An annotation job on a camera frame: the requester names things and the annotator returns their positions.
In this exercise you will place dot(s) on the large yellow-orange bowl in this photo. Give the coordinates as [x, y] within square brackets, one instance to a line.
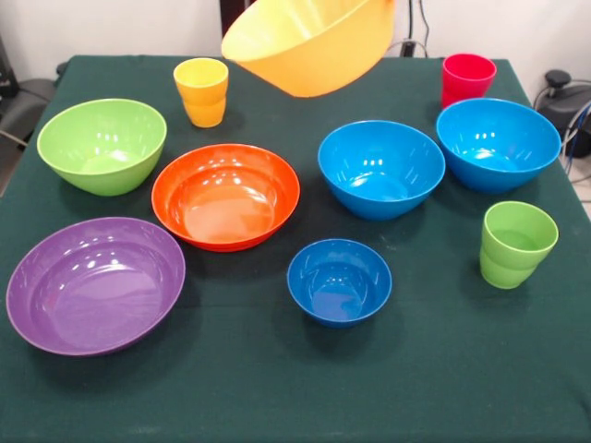
[314, 60]

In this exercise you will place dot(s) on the orange-red shallow bowl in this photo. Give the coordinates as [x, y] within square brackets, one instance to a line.
[226, 203]

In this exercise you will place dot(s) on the small dark blue bowl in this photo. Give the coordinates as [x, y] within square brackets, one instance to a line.
[339, 281]

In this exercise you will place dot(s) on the light blue bowl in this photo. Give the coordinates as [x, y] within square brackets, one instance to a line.
[381, 166]
[498, 138]

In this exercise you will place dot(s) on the yellow cup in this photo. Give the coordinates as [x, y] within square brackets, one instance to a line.
[201, 106]

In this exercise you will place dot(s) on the dark green tablecloth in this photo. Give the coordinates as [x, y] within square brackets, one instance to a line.
[277, 392]

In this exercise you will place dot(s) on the green bowl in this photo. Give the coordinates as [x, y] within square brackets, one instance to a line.
[101, 138]

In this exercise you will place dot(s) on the purple bowl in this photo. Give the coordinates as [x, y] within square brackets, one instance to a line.
[92, 290]

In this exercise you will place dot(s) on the red cup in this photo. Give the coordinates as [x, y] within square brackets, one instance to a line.
[461, 78]

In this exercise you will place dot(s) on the green cup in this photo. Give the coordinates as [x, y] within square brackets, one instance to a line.
[512, 263]

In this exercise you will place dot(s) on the grey office chair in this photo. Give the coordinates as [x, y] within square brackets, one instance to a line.
[27, 101]

